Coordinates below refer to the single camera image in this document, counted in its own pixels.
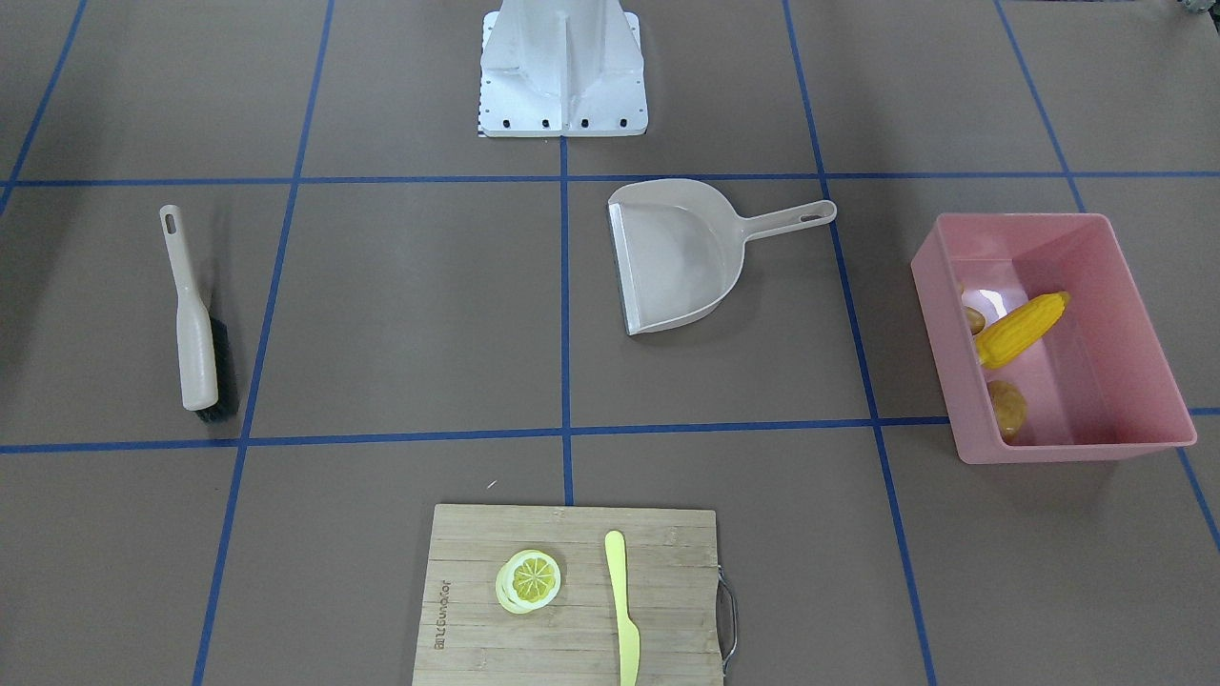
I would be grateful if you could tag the beige hand brush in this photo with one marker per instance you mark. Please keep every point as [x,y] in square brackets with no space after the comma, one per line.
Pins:
[207,378]

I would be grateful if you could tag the beige plastic dustpan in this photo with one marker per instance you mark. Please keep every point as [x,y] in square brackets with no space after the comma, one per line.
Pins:
[680,247]

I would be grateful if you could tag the pink plastic bin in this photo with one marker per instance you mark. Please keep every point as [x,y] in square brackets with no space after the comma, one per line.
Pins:
[1098,385]

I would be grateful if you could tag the white camera stand base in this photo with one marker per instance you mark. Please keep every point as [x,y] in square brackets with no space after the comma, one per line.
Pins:
[561,68]

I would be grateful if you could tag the bamboo cutting board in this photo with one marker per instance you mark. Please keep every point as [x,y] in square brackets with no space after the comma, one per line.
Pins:
[679,597]

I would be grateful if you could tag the tan toy ginger root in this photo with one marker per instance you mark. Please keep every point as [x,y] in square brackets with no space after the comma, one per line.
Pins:
[975,319]

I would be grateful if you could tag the brown toy potato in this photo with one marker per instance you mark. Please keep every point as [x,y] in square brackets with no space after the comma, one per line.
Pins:
[1009,408]

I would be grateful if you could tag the yellow lemon slices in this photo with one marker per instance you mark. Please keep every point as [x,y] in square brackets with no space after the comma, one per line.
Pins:
[527,582]

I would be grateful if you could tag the yellow toy corn cob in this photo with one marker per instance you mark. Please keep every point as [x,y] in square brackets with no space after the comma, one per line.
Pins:
[999,344]

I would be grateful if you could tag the yellow plastic knife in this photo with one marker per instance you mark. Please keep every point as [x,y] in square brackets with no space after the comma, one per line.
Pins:
[629,637]

